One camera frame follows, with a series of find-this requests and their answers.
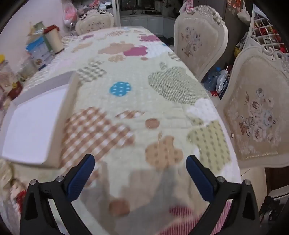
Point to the cream cylinder red lid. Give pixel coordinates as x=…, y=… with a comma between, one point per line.
x=51, y=33

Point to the middle ornate cream chair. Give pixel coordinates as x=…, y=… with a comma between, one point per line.
x=200, y=39

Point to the yellow lid clear jar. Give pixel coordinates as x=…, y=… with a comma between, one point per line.
x=8, y=80

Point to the white lattice shelf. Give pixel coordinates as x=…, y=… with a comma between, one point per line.
x=262, y=33

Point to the patchwork quilted tablecloth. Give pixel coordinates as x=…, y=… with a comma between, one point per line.
x=141, y=112

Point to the far ornate cream chair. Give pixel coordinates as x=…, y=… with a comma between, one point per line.
x=94, y=20

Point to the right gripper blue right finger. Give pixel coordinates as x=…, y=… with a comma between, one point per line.
x=202, y=177

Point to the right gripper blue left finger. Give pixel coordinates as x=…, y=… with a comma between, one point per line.
x=78, y=176

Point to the blue camel milk powder can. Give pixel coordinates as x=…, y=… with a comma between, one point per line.
x=39, y=53

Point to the ornate cream chair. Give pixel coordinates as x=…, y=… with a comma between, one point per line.
x=94, y=20
x=200, y=39
x=254, y=108

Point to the white shallow tray box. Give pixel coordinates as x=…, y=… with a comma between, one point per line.
x=33, y=127

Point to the near ornate cream chair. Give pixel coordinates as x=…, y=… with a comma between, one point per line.
x=254, y=108

